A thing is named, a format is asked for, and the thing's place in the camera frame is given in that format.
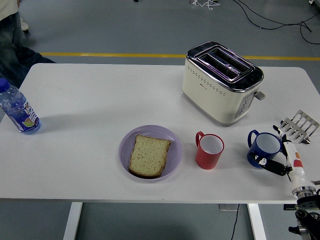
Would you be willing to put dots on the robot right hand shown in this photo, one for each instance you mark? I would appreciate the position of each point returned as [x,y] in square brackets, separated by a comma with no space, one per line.
[296,170]

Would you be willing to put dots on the blue cup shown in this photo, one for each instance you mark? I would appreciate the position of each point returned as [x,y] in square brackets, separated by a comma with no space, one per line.
[253,149]

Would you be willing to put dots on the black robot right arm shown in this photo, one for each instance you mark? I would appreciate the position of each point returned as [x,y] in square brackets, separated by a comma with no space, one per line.
[303,192]

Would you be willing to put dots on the red cup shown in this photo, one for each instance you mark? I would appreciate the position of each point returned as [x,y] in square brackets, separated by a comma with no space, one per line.
[207,160]

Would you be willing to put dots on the bread slice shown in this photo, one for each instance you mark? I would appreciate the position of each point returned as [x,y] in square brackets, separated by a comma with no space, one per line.
[150,156]

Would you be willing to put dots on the table height control panel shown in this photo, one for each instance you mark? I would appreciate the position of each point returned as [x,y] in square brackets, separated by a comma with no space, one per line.
[290,207]

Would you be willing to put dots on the metal toast rack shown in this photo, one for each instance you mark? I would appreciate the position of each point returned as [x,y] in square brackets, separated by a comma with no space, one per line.
[303,122]

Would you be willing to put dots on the white table leg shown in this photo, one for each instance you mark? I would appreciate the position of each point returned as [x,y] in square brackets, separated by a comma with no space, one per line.
[72,222]
[256,222]

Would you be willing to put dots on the grey box under table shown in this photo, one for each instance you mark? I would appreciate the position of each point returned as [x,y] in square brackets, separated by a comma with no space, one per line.
[227,207]

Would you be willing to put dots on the cream chrome toaster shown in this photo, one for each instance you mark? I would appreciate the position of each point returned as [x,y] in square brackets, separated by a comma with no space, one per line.
[212,100]

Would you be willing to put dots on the purple plate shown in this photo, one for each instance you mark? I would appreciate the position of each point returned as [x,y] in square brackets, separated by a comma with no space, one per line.
[125,155]

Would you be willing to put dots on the clear blue-capped drink bottle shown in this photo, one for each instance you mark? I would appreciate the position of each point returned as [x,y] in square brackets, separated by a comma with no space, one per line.
[22,115]

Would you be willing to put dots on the person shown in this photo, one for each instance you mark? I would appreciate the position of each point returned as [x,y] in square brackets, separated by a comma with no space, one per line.
[24,25]
[12,50]

